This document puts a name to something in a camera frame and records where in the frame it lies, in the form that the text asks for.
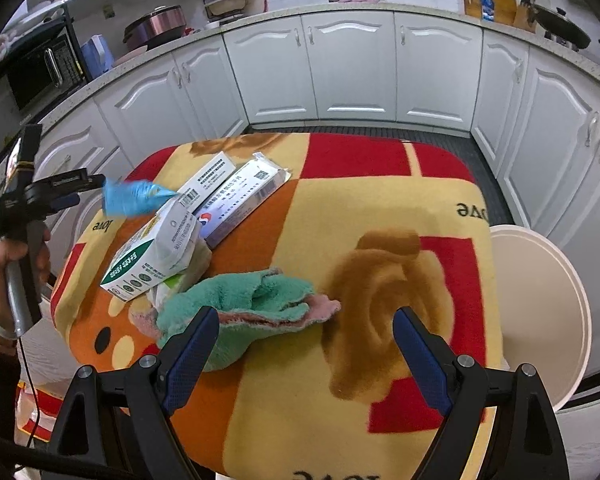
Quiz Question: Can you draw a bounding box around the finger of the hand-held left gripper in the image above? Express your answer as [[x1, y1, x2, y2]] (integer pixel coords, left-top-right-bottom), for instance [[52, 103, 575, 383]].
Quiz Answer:
[[50, 172, 107, 192], [50, 194, 82, 212]]

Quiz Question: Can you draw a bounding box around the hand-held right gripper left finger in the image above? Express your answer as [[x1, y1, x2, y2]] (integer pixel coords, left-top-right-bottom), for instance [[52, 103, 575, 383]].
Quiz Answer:
[[47, 306, 220, 480]]

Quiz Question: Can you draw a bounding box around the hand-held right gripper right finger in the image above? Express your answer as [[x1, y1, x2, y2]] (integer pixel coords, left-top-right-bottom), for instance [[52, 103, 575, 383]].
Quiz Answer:
[[392, 306, 571, 480]]

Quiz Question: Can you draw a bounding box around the blue plastic wrapper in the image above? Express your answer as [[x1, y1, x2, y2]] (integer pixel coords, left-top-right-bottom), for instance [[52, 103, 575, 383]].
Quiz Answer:
[[102, 177, 178, 217]]

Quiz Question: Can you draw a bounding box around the white round bin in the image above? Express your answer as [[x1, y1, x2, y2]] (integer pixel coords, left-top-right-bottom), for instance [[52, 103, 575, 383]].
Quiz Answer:
[[487, 225, 593, 413]]

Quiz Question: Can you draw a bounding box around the green towel with pink edge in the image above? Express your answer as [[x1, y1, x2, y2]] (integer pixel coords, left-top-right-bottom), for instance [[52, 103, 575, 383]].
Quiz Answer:
[[130, 268, 342, 372]]

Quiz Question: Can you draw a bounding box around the white green box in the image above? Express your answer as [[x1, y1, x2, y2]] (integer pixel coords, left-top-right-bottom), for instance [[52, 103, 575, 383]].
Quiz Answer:
[[100, 197, 213, 306]]

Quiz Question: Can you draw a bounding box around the black microwave oven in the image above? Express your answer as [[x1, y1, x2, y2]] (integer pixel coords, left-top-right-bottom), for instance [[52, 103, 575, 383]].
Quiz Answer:
[[0, 22, 88, 161]]

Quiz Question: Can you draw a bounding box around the blue carton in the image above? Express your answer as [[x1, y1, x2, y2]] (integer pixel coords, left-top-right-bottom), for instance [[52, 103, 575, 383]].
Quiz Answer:
[[82, 35, 113, 73]]

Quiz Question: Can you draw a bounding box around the white barcode medicine box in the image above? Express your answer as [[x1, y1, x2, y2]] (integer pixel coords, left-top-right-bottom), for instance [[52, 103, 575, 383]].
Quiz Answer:
[[177, 151, 237, 208]]

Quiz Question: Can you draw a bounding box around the red yellow printed blanket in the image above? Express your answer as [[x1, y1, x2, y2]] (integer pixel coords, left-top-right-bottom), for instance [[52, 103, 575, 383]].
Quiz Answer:
[[50, 132, 506, 480]]

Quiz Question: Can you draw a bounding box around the white red plastic bag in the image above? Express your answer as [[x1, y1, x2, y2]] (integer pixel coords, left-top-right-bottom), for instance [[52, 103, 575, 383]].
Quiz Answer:
[[15, 380, 67, 442]]

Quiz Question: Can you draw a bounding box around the long white blue box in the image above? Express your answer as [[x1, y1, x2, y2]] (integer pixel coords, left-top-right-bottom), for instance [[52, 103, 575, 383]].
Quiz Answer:
[[195, 152, 292, 250]]

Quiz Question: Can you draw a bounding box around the rose gold rice cooker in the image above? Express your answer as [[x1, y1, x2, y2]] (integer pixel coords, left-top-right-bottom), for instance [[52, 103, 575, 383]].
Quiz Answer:
[[124, 5, 188, 52]]

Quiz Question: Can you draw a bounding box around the row of white cabinet doors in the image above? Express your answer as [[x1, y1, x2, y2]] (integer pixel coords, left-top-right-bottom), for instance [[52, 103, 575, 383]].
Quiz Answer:
[[30, 7, 600, 281]]

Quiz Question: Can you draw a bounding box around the wooden knife block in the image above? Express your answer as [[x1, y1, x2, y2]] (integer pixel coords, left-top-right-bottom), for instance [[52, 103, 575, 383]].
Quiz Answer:
[[514, 0, 537, 32]]

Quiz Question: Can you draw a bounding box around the black wok with lid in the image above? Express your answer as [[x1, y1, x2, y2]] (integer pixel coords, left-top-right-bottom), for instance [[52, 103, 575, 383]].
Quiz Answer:
[[495, 0, 592, 51]]

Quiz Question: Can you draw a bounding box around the wooden cutting board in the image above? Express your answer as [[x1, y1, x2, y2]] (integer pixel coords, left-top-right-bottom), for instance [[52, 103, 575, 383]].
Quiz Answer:
[[461, 0, 523, 26]]

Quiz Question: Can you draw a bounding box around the thin black cable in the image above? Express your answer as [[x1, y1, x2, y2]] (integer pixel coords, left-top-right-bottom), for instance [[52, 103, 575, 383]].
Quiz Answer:
[[16, 330, 42, 448]]

